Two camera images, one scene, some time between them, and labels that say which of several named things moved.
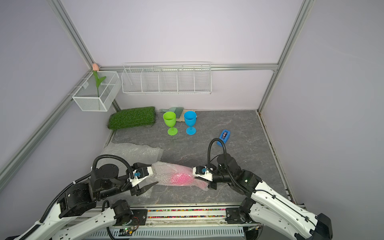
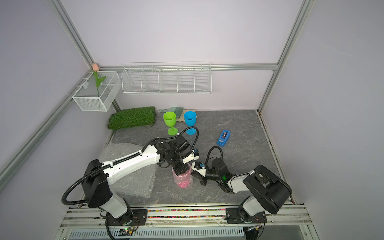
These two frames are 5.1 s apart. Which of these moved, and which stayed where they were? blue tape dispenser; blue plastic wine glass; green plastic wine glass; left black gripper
Moved: left black gripper
Stayed: blue tape dispenser; blue plastic wine glass; green plastic wine glass
